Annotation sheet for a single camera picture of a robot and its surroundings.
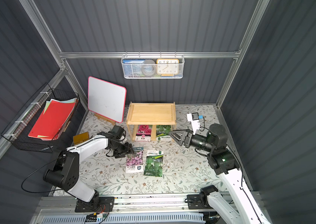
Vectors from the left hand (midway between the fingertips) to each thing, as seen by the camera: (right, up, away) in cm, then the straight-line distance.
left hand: (129, 153), depth 88 cm
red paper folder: (-36, +25, -15) cm, 46 cm away
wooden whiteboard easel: (-23, +22, +19) cm, 37 cm away
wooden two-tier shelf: (+14, +25, -1) cm, 29 cm away
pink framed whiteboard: (-19, +37, +11) cm, 43 cm away
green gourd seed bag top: (+16, -6, -2) cm, 17 cm away
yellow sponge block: (-38, +8, +11) cm, 40 cm away
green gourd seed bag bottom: (+22, +12, +11) cm, 27 cm away
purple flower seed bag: (+4, -5, 0) cm, 6 cm away
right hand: (+27, +16, -28) cm, 42 cm away
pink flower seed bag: (+8, +12, +11) cm, 18 cm away
